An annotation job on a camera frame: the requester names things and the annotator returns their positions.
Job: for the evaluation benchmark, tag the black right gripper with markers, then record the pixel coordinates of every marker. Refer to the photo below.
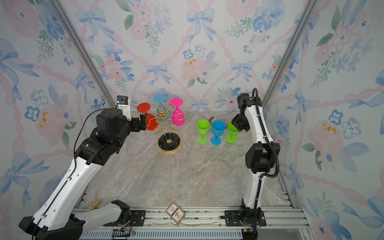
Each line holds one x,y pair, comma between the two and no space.
234,121

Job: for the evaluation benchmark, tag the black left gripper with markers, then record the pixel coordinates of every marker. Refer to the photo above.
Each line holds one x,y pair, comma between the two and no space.
137,127

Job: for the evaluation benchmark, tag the red wine glass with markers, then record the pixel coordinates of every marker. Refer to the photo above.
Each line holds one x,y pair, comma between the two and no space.
151,122

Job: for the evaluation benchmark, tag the green wine glass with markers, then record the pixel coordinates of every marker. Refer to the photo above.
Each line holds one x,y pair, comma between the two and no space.
203,127
231,137

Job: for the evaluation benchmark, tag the blue wine glass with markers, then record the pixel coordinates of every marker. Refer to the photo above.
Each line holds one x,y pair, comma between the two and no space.
218,128

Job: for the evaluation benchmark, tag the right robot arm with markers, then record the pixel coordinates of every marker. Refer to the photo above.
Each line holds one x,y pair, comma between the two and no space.
261,159

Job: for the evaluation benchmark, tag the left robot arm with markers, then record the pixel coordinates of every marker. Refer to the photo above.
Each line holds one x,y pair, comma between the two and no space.
55,220

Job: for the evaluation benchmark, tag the teal wine glass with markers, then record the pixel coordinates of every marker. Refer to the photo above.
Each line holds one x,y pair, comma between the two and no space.
159,99

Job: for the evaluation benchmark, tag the pink wine glass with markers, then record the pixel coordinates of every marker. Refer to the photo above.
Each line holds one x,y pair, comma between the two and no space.
178,116

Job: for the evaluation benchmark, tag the gold wine glass rack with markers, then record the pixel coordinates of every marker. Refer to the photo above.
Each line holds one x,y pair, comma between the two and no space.
169,141

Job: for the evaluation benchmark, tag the small yellow block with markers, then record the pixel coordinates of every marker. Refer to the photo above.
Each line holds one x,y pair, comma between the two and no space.
94,204

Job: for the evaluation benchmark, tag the diamond label card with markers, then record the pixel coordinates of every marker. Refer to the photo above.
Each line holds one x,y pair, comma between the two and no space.
175,213

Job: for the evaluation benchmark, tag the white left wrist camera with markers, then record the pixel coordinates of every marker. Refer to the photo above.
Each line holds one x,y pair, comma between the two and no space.
124,104

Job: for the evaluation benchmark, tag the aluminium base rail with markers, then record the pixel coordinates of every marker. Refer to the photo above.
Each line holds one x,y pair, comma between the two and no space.
208,223

